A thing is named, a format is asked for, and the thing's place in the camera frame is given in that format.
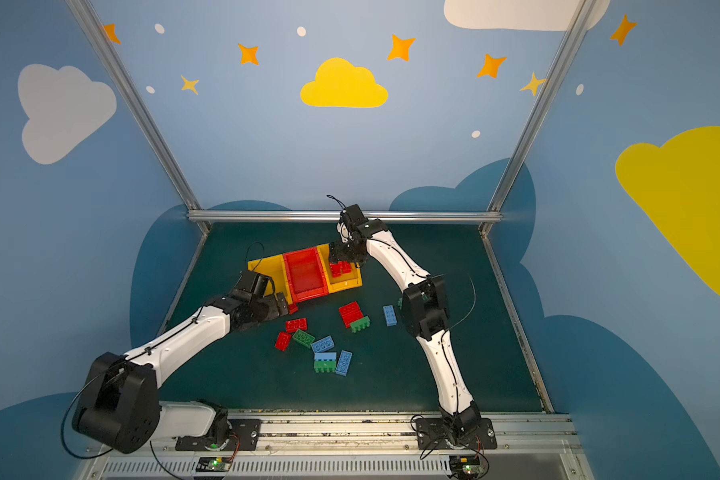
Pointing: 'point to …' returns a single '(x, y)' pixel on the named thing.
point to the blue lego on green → (325, 356)
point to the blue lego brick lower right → (343, 363)
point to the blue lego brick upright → (390, 315)
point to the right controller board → (466, 466)
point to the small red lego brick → (293, 308)
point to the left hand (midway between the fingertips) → (280, 308)
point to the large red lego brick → (351, 313)
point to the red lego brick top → (336, 270)
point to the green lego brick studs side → (400, 303)
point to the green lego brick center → (360, 323)
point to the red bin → (305, 278)
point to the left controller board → (214, 464)
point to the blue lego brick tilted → (324, 345)
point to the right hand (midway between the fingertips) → (339, 254)
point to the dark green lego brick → (303, 338)
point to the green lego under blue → (325, 366)
